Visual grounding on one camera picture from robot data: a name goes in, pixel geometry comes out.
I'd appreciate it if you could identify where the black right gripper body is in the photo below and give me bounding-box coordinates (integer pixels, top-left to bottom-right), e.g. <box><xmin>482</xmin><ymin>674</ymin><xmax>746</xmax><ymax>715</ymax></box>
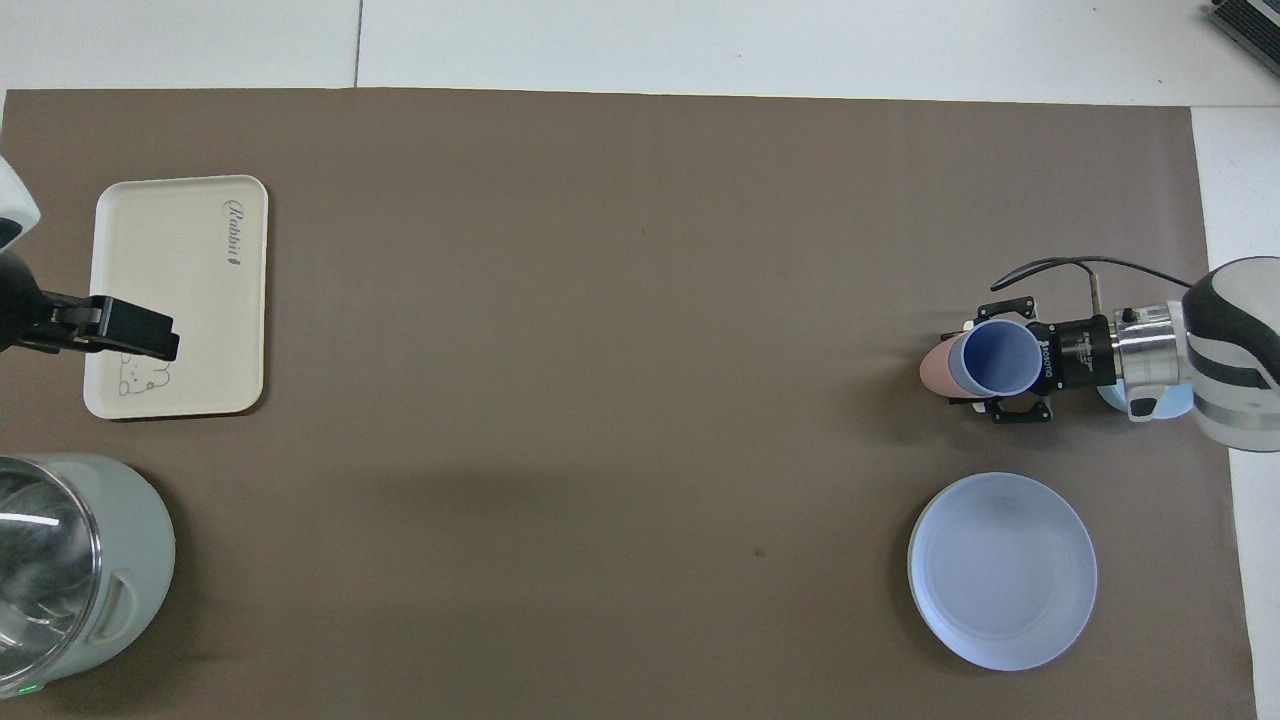
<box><xmin>1028</xmin><ymin>314</ymin><xmax>1117</xmax><ymax>394</ymax></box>

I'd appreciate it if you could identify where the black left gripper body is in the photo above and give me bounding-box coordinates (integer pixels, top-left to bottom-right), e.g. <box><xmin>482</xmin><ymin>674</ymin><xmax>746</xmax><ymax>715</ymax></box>
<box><xmin>0</xmin><ymin>250</ymin><xmax>97</xmax><ymax>355</ymax></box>

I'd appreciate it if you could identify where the blue ribbed cup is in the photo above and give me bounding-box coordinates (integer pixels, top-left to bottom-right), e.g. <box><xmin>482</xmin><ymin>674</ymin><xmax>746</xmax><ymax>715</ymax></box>
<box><xmin>948</xmin><ymin>320</ymin><xmax>1043</xmax><ymax>396</ymax></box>

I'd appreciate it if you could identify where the pink ribbed cup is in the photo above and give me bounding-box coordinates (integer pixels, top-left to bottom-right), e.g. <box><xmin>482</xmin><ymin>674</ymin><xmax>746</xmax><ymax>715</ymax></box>
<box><xmin>919</xmin><ymin>340</ymin><xmax>967</xmax><ymax>396</ymax></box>

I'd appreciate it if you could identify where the cream rabbit print tray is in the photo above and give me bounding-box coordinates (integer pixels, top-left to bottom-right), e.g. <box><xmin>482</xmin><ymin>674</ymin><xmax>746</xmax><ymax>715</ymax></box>
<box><xmin>83</xmin><ymin>175</ymin><xmax>269</xmax><ymax>419</ymax></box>

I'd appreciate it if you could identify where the light blue bowl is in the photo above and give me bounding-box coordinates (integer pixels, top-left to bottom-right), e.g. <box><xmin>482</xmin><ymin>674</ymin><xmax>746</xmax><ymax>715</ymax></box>
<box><xmin>1095</xmin><ymin>383</ymin><xmax>1197</xmax><ymax>421</ymax></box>

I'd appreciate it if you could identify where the light blue round plate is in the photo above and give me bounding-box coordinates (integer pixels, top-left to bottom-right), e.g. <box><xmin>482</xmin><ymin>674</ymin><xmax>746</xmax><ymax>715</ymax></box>
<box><xmin>907</xmin><ymin>472</ymin><xmax>1098</xmax><ymax>672</ymax></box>

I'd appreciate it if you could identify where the pale green glass-lid kettle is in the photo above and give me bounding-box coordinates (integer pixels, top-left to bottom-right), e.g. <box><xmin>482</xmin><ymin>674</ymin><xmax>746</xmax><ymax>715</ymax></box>
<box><xmin>0</xmin><ymin>453</ymin><xmax>177</xmax><ymax>699</ymax></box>

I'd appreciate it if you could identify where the grey ribbed device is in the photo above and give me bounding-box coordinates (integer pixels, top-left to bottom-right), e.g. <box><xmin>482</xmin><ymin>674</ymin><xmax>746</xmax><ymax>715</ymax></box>
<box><xmin>1205</xmin><ymin>0</ymin><xmax>1280</xmax><ymax>51</ymax></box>

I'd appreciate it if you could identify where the brown table mat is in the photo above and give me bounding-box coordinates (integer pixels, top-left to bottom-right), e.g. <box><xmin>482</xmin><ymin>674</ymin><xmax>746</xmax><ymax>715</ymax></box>
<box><xmin>0</xmin><ymin>88</ymin><xmax>1259</xmax><ymax>720</ymax></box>

